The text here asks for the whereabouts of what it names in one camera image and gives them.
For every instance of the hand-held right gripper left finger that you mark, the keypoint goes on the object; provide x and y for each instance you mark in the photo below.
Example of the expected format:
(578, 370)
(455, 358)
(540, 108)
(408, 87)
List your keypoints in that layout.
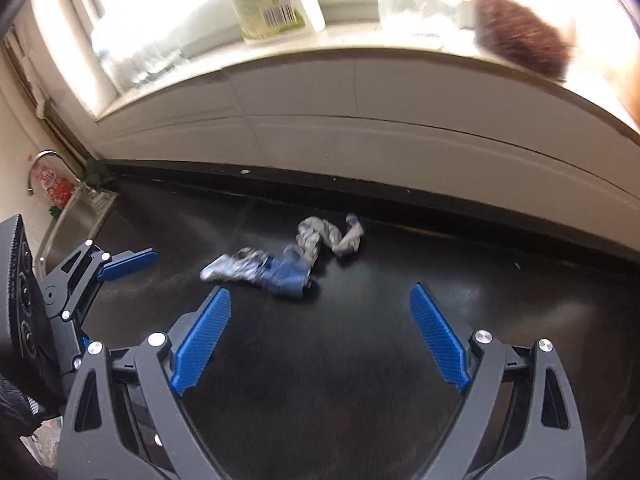
(200, 345)

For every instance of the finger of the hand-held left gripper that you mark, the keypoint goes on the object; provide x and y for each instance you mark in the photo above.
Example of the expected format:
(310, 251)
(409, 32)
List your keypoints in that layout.
(127, 262)

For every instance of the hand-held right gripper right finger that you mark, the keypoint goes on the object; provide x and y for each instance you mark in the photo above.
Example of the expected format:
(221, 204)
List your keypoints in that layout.
(440, 345)

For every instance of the blue silver wrapper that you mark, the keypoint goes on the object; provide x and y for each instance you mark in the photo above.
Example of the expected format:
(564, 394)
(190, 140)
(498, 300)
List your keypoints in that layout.
(265, 270)

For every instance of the clear plastic bag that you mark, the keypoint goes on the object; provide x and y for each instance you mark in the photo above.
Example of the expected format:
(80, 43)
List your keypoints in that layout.
(45, 437)

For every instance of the white grey wrapper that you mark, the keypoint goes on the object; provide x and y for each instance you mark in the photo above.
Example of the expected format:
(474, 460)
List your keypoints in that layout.
(327, 237)

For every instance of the stainless steel sink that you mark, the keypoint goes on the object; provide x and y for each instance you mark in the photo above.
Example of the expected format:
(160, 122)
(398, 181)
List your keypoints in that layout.
(80, 215)

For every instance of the dark green cloth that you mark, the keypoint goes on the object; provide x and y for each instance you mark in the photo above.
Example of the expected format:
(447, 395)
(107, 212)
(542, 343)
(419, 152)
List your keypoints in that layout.
(96, 171)

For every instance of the red printed packet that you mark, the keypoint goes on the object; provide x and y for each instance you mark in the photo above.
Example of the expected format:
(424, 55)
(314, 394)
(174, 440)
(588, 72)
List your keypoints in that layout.
(50, 186)

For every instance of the chrome faucet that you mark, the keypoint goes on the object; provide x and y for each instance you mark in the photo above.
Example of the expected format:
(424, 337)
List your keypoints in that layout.
(50, 159)

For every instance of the glass jars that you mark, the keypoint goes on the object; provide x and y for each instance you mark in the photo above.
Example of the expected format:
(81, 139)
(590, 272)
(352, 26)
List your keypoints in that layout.
(135, 65)

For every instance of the white window sill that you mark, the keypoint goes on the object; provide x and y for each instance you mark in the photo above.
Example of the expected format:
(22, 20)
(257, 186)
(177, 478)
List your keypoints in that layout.
(400, 60)

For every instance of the brown scrubber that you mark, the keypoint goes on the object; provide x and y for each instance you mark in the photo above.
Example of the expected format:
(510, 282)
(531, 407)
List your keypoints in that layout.
(520, 35)

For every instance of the wall pipe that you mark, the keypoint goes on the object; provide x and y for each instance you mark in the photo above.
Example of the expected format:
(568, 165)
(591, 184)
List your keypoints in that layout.
(30, 75)

